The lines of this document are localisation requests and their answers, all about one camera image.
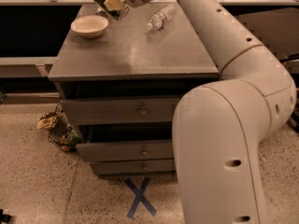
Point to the white paper bowl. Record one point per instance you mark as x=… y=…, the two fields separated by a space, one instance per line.
x=90 y=26

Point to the grey drawer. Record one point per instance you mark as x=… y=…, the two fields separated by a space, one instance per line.
x=118 y=111
x=132 y=167
x=126 y=151

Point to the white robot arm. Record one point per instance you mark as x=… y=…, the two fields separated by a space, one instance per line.
x=218 y=126

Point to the crumpled snack bag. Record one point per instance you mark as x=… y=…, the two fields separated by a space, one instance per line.
x=48 y=121

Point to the wire basket with cans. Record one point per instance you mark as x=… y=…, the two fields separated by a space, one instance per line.
x=62 y=134

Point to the bottom grey drawer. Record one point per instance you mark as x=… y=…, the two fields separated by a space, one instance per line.
x=132 y=167

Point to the top grey drawer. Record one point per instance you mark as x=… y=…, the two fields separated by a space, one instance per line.
x=118 y=111

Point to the blue tape cross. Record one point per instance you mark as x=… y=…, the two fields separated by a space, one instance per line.
x=139 y=197

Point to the red soda can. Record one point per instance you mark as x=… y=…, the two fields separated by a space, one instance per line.
x=101 y=12

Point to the clear plastic water bottle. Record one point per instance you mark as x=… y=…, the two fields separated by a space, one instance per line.
x=161 y=17

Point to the middle grey drawer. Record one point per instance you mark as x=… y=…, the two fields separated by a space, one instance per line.
x=126 y=151

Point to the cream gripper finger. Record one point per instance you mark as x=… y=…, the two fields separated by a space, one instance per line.
x=123 y=13
x=115 y=4

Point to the grey drawer cabinet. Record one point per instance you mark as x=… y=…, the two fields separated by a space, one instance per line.
x=129 y=61

